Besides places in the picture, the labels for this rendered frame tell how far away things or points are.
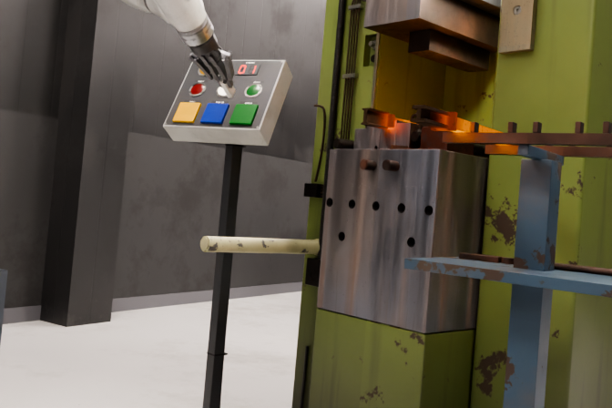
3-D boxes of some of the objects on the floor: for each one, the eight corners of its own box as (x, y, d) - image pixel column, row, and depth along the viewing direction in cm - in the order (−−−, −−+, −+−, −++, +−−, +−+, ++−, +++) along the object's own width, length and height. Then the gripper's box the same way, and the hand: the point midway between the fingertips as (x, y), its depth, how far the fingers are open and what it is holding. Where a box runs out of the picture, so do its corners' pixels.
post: (207, 435, 221) (237, 96, 225) (199, 432, 224) (229, 96, 227) (217, 433, 223) (247, 97, 227) (209, 430, 226) (239, 98, 230)
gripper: (173, 45, 186) (208, 103, 205) (216, 45, 181) (248, 105, 200) (182, 25, 190) (216, 84, 208) (225, 25, 185) (256, 85, 203)
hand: (227, 86), depth 201 cm, fingers closed
